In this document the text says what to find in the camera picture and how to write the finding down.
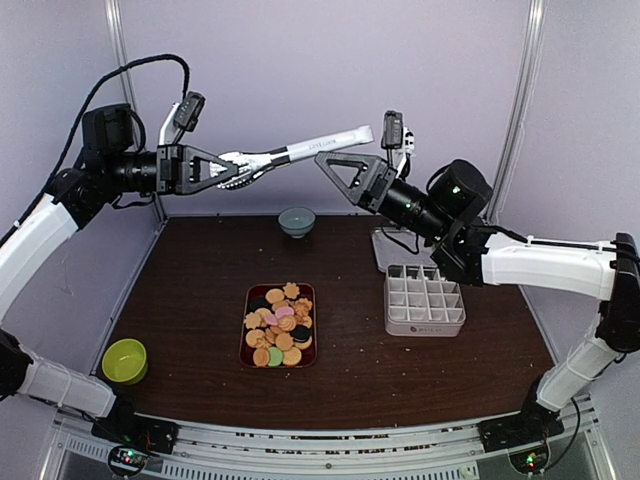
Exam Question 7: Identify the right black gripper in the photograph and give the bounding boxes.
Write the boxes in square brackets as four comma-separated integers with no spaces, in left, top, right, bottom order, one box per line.
[315,149,453,244]

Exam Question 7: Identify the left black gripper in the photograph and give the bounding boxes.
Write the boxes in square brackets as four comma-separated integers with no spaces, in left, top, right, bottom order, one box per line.
[104,141,238,194]

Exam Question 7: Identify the metal food tongs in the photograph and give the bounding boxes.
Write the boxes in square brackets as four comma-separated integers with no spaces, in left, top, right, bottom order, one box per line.
[217,125,374,190]

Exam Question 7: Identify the white divided cookie tin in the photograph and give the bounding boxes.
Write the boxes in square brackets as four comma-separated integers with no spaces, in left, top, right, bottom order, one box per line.
[384,265,466,338]

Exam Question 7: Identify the pink round cookie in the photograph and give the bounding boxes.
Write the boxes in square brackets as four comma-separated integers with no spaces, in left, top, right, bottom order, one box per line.
[265,306,295,326]

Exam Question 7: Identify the swirl butter cookie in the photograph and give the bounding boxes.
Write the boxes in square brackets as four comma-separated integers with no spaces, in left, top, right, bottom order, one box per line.
[278,315,297,332]

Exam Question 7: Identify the green round cookie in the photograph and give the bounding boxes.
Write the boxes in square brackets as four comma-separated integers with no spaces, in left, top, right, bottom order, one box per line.
[268,347,284,368]

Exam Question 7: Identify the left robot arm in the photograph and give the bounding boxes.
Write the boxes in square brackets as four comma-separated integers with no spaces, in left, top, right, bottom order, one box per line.
[1,98,271,444]

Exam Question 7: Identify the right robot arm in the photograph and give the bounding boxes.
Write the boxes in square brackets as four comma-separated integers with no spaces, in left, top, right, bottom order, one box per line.
[315,152,639,442]

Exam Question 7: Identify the pale blue ceramic bowl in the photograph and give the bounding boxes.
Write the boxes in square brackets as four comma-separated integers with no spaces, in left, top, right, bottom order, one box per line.
[278,207,316,239]

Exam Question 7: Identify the flower shaped tan cookie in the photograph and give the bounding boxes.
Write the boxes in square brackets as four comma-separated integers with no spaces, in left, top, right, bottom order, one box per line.
[282,282,300,300]

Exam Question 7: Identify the black sandwich cookie upper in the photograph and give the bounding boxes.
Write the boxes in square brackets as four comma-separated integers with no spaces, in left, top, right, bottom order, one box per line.
[248,297,271,312]

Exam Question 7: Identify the black sandwich cookie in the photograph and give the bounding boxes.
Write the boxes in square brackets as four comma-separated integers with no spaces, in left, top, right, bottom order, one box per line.
[248,297,271,312]
[290,325,313,350]

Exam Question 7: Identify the red cookie tray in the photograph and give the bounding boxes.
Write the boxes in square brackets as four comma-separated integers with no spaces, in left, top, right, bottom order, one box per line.
[239,282,318,369]

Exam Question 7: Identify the round tan biscuit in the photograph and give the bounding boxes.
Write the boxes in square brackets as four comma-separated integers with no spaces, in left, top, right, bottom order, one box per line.
[282,347,302,366]

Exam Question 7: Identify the green plastic bowl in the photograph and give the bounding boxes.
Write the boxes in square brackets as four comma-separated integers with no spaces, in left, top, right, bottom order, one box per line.
[101,338,148,385]

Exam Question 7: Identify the left aluminium frame post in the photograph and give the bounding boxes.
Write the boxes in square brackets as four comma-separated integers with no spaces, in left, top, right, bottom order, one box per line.
[104,0,138,112]

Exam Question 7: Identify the aluminium frame post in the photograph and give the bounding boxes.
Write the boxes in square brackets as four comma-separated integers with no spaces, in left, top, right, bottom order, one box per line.
[104,0,138,112]
[485,0,547,223]

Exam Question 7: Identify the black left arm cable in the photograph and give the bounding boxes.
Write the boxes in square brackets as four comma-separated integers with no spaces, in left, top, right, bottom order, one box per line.
[0,55,192,246]

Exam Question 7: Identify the right aluminium frame post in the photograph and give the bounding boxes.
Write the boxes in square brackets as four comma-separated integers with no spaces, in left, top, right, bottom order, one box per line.
[485,0,547,223]

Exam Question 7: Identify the aluminium front rail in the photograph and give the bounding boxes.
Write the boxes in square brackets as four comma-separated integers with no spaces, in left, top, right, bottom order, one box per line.
[36,395,618,479]

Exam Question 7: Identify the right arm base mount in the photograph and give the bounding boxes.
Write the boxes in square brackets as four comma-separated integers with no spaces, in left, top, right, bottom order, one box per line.
[477,407,565,453]

